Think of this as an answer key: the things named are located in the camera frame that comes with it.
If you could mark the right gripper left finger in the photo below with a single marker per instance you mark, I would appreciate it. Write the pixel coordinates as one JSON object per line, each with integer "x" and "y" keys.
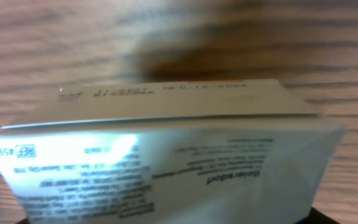
{"x": 24, "y": 221}

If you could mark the white medicine box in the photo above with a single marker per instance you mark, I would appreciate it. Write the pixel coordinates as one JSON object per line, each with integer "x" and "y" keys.
{"x": 184, "y": 152}

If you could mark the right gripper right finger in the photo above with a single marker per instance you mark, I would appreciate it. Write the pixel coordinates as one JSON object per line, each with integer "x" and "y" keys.
{"x": 316, "y": 217}

